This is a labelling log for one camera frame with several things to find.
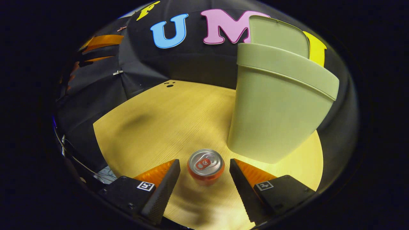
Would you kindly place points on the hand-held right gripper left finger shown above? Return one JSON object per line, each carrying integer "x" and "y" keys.
{"x": 164, "y": 191}

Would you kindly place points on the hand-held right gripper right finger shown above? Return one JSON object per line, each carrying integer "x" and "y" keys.
{"x": 243, "y": 191}

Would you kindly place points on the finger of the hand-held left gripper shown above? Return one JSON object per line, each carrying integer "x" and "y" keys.
{"x": 104, "y": 41}
{"x": 99, "y": 58}

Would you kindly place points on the red pop can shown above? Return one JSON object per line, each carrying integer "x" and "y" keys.
{"x": 206, "y": 166}

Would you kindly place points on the green desktop garbage bin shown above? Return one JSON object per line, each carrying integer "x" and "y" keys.
{"x": 274, "y": 108}

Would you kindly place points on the wooden desktop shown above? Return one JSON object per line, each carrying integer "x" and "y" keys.
{"x": 166, "y": 121}

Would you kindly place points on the copper clip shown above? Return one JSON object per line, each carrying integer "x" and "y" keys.
{"x": 121, "y": 28}

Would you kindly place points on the silver clip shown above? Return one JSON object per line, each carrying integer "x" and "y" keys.
{"x": 117, "y": 72}

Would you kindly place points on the black backdrop cloth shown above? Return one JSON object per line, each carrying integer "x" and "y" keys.
{"x": 191, "y": 64}

